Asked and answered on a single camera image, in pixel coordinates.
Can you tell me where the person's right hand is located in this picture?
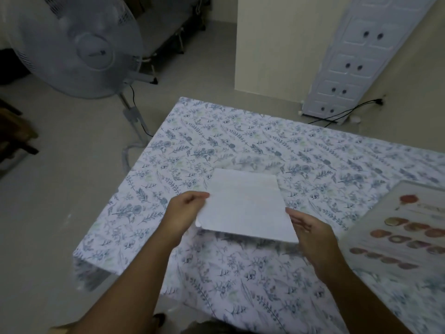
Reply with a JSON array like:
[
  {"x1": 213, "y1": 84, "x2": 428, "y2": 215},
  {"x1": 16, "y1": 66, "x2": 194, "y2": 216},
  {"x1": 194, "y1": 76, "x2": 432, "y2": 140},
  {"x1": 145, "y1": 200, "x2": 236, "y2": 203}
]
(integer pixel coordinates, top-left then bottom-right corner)
[{"x1": 285, "y1": 207, "x2": 339, "y2": 275}]

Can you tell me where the person's left hand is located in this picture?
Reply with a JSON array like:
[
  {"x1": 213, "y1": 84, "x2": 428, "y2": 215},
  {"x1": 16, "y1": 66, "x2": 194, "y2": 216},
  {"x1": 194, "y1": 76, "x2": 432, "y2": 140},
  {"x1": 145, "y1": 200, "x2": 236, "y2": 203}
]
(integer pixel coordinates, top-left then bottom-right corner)
[{"x1": 163, "y1": 191, "x2": 211, "y2": 241}]

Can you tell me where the white paper sheet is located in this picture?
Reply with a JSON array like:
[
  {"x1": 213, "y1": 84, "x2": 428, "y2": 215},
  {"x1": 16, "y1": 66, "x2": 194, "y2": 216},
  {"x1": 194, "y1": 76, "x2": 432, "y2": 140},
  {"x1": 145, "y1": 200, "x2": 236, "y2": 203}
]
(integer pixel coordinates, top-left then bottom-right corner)
[{"x1": 195, "y1": 168, "x2": 300, "y2": 244}]

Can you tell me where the person's right forearm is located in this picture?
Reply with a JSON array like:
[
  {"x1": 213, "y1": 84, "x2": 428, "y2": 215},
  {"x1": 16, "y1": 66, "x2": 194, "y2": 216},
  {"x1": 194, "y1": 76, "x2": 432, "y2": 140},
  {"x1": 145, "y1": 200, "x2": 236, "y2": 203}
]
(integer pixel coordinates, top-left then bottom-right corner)
[{"x1": 315, "y1": 254, "x2": 412, "y2": 334}]

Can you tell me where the person's left forearm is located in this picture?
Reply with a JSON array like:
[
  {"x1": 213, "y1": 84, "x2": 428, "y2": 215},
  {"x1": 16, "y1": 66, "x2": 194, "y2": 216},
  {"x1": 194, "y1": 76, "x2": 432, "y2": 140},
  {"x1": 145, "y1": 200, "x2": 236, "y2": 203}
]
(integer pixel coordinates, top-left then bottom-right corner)
[{"x1": 71, "y1": 222, "x2": 186, "y2": 334}]

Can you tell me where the floral patterned tablecloth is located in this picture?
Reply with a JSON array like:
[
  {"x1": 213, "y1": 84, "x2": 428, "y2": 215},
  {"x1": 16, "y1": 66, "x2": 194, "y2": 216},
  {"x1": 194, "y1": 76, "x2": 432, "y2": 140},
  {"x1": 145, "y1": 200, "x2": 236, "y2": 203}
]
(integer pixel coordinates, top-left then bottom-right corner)
[{"x1": 72, "y1": 97, "x2": 445, "y2": 334}]

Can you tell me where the printed picture chart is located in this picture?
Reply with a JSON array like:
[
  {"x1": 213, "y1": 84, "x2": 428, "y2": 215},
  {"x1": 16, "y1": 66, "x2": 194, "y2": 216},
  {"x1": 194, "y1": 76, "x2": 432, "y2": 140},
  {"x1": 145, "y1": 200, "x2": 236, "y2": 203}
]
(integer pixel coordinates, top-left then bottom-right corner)
[{"x1": 339, "y1": 181, "x2": 445, "y2": 280}]

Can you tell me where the white plastic drawer cabinet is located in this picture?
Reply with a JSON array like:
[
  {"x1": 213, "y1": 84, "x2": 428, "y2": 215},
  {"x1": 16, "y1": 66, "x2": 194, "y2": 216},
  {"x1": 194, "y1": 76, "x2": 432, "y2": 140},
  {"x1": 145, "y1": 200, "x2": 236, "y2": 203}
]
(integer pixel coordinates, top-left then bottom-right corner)
[{"x1": 302, "y1": 0, "x2": 439, "y2": 126}]

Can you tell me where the dark wooden chair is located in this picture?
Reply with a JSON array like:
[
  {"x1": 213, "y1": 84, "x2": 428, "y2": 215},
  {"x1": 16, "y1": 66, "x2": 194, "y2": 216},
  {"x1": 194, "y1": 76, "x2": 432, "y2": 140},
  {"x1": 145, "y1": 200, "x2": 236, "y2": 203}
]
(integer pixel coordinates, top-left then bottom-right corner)
[{"x1": 0, "y1": 99, "x2": 39, "y2": 171}]

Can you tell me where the white standing fan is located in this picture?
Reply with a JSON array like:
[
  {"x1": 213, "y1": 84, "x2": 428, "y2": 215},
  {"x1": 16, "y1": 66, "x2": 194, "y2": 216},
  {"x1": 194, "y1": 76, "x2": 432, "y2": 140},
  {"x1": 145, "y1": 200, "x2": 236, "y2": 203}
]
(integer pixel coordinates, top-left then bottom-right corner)
[{"x1": 7, "y1": 0, "x2": 159, "y2": 171}]

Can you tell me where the black fan cord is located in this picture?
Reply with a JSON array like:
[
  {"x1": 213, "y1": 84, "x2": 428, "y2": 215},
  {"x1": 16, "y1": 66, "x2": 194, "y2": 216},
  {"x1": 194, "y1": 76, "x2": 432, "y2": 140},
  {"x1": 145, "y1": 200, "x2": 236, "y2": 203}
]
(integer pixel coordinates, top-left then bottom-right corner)
[{"x1": 128, "y1": 84, "x2": 154, "y2": 138}]

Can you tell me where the black power cable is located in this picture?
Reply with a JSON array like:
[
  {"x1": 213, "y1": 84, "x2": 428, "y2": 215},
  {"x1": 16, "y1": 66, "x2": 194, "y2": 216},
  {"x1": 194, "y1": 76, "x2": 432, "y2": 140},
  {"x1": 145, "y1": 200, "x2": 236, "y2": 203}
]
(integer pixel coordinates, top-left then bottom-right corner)
[{"x1": 306, "y1": 97, "x2": 385, "y2": 126}]

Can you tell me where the metal frame bed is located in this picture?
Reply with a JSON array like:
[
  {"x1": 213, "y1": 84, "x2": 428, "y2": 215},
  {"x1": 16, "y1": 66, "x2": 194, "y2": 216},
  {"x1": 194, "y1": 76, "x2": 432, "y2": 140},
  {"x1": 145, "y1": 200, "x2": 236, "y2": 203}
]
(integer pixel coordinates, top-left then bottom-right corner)
[{"x1": 137, "y1": 0, "x2": 213, "y2": 66}]

